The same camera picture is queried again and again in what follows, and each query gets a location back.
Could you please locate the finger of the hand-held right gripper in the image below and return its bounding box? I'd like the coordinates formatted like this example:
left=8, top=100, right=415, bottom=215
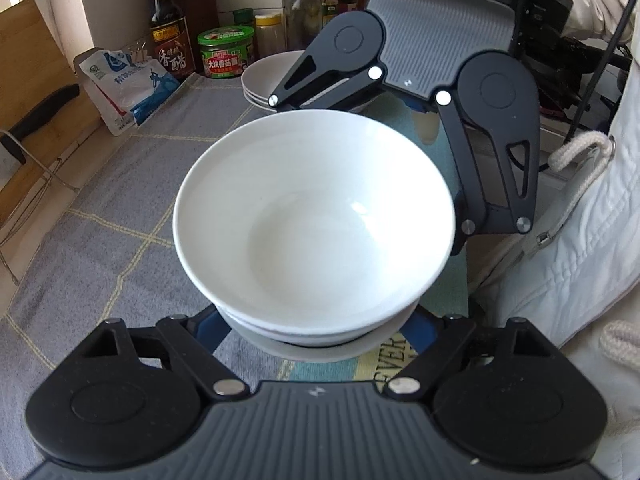
left=267, top=52, right=386, bottom=112
left=435, top=89, right=542, bottom=257

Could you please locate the bamboo cutting board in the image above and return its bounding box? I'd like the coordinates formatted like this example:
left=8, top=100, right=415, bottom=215
left=0, top=0, right=101, bottom=226

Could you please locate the blue grey checked towel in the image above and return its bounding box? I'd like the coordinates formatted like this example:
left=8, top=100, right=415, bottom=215
left=0, top=72, right=481, bottom=386

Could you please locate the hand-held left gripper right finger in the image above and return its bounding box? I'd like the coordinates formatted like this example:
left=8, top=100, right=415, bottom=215
left=382, top=306, right=565, bottom=402

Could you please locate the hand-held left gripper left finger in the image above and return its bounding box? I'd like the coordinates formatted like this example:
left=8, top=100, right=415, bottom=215
left=74, top=305, right=251, bottom=401

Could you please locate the white plate small dark speck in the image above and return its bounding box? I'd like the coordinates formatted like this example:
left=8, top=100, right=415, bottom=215
left=241, top=51, right=373, bottom=103

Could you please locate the clear glass bottle red cap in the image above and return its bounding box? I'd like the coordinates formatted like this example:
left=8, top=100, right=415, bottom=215
left=284, top=0, right=323, bottom=53

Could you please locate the black-handled kitchen knife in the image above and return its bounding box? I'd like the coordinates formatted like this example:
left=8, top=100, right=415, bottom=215
left=0, top=84, right=81, bottom=186

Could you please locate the metal wire rack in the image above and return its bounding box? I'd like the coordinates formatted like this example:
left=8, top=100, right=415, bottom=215
left=0, top=129, right=81, bottom=286

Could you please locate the white drawstring cord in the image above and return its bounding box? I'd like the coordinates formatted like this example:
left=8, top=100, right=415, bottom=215
left=547, top=130, right=618, bottom=171
left=600, top=320, right=640, bottom=376

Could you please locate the white bowl faint floral print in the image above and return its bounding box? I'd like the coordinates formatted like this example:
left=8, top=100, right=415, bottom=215
left=216, top=300, right=422, bottom=348

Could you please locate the green lid sauce jar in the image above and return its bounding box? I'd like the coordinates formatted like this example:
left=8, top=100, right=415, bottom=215
left=196, top=26, right=257, bottom=80

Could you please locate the blue white salt bag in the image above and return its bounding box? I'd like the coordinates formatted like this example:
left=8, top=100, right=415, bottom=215
left=74, top=47, right=182, bottom=136

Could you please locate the yellow lid spice jar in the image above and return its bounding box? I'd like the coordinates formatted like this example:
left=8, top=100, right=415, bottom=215
left=254, top=10, right=285, bottom=58

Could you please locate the white bowl pink floral print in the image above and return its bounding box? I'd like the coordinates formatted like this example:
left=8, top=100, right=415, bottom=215
left=232, top=322, right=420, bottom=362

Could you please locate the plain white bowl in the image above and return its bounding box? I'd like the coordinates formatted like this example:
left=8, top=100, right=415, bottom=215
left=172, top=108, right=457, bottom=330

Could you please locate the dark vinegar bottle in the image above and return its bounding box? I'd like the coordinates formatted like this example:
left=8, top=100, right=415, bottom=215
left=146, top=0, right=197, bottom=81

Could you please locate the black cable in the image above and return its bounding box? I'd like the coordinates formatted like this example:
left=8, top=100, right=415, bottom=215
left=565, top=0, right=638, bottom=136

